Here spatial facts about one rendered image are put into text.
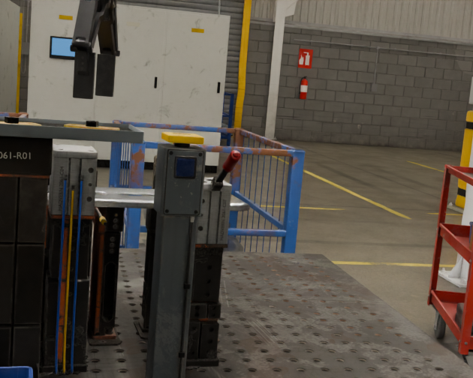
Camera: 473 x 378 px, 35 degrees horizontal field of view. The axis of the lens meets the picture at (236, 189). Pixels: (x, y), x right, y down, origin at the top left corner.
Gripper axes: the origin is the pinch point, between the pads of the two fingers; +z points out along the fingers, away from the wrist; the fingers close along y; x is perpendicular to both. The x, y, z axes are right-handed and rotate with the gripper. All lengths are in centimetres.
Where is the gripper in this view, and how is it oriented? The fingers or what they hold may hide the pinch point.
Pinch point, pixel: (94, 90)
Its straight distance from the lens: 122.8
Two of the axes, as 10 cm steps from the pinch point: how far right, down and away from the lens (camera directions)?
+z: -0.8, 9.8, 1.5
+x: -9.9, -0.9, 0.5
